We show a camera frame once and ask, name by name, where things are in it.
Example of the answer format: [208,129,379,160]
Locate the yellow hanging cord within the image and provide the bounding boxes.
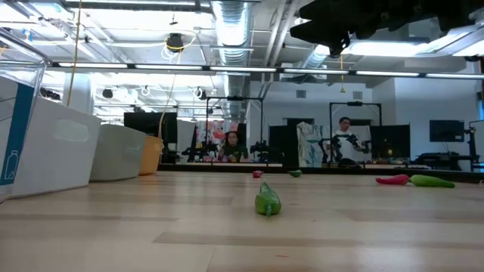
[67,0,82,107]

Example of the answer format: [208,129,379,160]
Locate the dark wall screen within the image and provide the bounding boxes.
[429,119,465,143]

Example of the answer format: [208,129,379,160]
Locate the gray plastic basket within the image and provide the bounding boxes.
[89,123,147,182]

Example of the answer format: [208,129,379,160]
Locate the white plastic basket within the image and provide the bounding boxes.
[9,97,102,199]

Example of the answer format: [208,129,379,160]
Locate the black background rig frame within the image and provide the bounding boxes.
[329,100,383,163]
[206,96,265,163]

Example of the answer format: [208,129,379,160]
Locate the black ceiling cord reel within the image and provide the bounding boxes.
[166,32,185,53]

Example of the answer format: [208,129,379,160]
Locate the green cucumber at right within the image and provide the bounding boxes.
[409,174,456,189]

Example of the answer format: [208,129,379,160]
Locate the floral painting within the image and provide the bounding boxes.
[195,120,247,162]

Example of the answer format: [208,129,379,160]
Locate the silver smooth air duct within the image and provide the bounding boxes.
[300,41,341,75]

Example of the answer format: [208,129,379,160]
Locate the long ceiling light strip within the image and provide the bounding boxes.
[56,62,484,80]

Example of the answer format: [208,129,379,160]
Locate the yellow plastic basket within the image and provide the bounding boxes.
[137,134,165,177]

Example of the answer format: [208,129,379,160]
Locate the white blue painted cloth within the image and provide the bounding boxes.
[296,121,334,168]

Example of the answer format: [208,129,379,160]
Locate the person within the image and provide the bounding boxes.
[218,130,250,163]
[331,116,370,167]

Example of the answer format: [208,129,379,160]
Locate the black monitor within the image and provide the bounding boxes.
[369,124,411,162]
[123,112,178,164]

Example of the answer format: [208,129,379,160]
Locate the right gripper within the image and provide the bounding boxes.
[290,0,417,58]

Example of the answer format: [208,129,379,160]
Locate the silver ribbed air duct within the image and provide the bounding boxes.
[210,0,253,122]

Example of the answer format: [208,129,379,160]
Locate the clear plastic container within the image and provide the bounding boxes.
[0,28,53,205]

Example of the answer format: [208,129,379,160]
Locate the black background robot arms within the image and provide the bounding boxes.
[316,134,374,167]

